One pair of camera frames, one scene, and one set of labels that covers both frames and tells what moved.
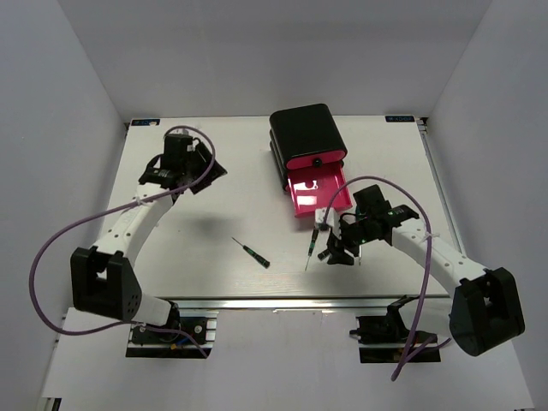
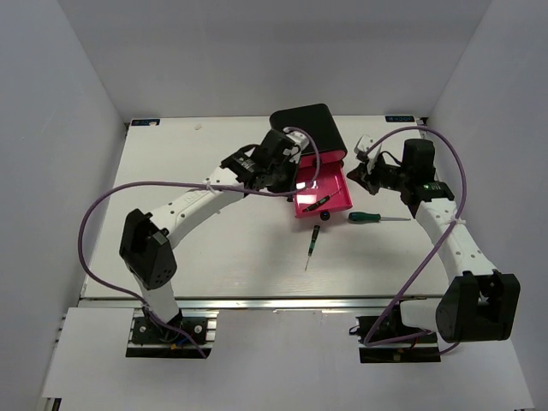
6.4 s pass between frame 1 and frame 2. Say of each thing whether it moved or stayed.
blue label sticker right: stayed
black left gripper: moved
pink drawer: stayed
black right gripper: moved
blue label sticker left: stayed
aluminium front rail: stayed
